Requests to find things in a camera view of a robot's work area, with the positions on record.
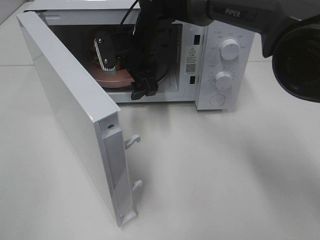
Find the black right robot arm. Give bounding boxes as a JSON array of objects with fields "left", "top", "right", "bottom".
[{"left": 94, "top": 0, "right": 320, "bottom": 103}]

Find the burger with lettuce and cheese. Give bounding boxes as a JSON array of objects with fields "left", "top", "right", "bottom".
[{"left": 89, "top": 34, "right": 100, "bottom": 66}]

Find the round white door release button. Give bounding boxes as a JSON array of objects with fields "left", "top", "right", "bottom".
[{"left": 210, "top": 94, "right": 226, "bottom": 109}]

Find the white microwave door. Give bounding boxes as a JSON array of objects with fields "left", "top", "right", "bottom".
[{"left": 17, "top": 11, "right": 143, "bottom": 226}]

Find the glass microwave turntable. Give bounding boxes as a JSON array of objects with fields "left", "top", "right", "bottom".
[{"left": 103, "top": 63, "right": 171, "bottom": 92}]

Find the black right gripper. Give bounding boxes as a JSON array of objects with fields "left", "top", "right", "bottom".
[{"left": 94, "top": 0, "right": 189, "bottom": 101}]

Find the white microwave knob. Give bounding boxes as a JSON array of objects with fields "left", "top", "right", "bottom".
[
  {"left": 218, "top": 37, "right": 241, "bottom": 61},
  {"left": 213, "top": 71, "right": 233, "bottom": 90}
]

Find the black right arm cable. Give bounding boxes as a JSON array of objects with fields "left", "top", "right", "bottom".
[{"left": 117, "top": 0, "right": 141, "bottom": 33}]

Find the pink round plate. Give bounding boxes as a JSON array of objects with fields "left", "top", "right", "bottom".
[{"left": 92, "top": 67, "right": 134, "bottom": 89}]

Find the white microwave oven body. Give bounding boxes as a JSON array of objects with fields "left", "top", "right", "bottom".
[{"left": 24, "top": 0, "right": 254, "bottom": 110}]

